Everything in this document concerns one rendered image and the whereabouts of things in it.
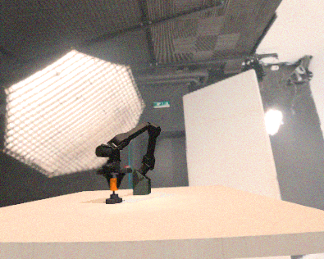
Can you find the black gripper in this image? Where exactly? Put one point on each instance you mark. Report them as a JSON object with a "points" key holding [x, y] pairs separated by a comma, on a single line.
{"points": [[120, 172]]}

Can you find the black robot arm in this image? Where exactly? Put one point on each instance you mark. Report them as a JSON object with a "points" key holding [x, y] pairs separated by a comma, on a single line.
{"points": [[123, 139]]}

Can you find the orange knob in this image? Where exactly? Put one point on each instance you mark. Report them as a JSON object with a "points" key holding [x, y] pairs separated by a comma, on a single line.
{"points": [[113, 184]]}

